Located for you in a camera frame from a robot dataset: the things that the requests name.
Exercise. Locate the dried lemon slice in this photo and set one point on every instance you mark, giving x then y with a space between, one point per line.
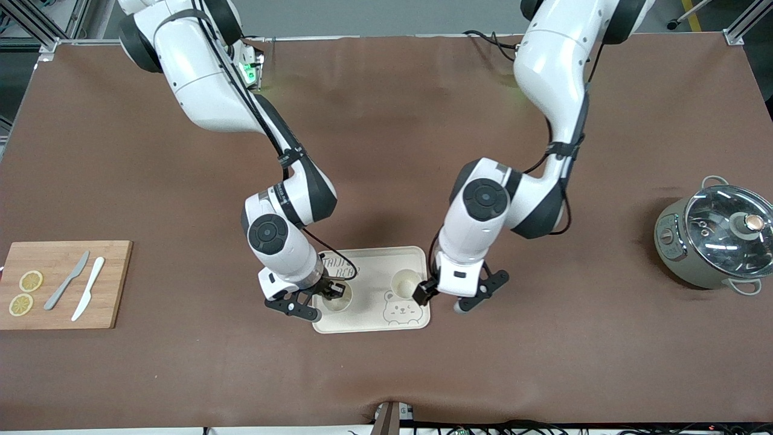
31 281
21 305

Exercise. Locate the grey plastic knife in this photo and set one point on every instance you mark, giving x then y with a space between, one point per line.
60 289

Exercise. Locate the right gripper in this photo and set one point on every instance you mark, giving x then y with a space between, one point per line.
330 286

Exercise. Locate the grey-green electric cooking pot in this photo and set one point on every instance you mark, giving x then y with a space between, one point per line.
682 260

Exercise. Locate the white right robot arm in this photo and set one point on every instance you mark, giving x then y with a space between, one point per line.
205 78

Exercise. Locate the aluminium frame profile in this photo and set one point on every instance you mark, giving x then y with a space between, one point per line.
36 24
746 21

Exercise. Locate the silver table edge rail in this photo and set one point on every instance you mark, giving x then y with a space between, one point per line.
84 41

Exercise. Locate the glass pot lid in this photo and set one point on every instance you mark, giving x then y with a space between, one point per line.
724 241

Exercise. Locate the grey stand leg with caster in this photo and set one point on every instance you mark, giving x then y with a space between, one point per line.
677 26

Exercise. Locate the bamboo cutting board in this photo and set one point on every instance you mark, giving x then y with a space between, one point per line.
60 257

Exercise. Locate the brown table cover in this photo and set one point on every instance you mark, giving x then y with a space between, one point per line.
386 151

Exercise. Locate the white IKEA cup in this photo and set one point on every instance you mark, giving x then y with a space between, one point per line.
403 283
335 304

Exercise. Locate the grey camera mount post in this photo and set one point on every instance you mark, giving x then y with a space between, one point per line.
392 418

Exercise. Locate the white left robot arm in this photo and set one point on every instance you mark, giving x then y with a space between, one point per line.
555 66

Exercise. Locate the beige bear print tray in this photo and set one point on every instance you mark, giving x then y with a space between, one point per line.
374 317

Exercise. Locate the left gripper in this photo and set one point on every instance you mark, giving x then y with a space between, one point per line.
422 292

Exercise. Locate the white plastic knife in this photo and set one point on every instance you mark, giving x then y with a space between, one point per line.
89 287

